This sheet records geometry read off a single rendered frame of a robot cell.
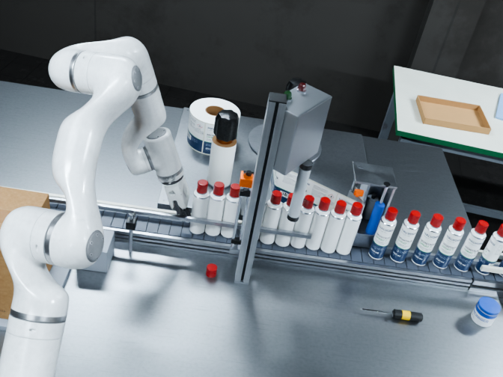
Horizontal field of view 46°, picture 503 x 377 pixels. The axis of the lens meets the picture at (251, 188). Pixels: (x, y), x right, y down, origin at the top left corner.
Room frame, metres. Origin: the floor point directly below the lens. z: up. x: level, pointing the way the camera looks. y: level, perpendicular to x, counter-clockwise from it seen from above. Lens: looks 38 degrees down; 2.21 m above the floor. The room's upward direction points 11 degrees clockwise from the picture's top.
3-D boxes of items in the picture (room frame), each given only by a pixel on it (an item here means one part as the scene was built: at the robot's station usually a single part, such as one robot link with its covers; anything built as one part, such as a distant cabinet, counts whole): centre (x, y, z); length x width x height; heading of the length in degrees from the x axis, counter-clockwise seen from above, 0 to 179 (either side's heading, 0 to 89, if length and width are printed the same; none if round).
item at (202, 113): (2.00, 0.20, 0.95); 0.20 x 0.20 x 0.14
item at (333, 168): (1.92, -0.06, 0.86); 0.80 x 0.67 x 0.05; 94
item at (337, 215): (1.48, -0.29, 0.98); 0.05 x 0.05 x 0.20
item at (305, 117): (1.39, -0.08, 1.38); 0.17 x 0.10 x 0.19; 149
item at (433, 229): (1.51, -0.61, 0.98); 0.05 x 0.05 x 0.20
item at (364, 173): (1.59, -0.39, 1.14); 0.14 x 0.11 x 0.01; 94
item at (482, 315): (1.34, -0.81, 0.86); 0.07 x 0.07 x 0.07
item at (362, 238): (1.58, -0.39, 1.01); 0.14 x 0.13 x 0.26; 94
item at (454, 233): (1.51, -0.68, 0.98); 0.05 x 0.05 x 0.20
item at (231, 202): (1.47, 0.05, 0.98); 0.05 x 0.05 x 0.20
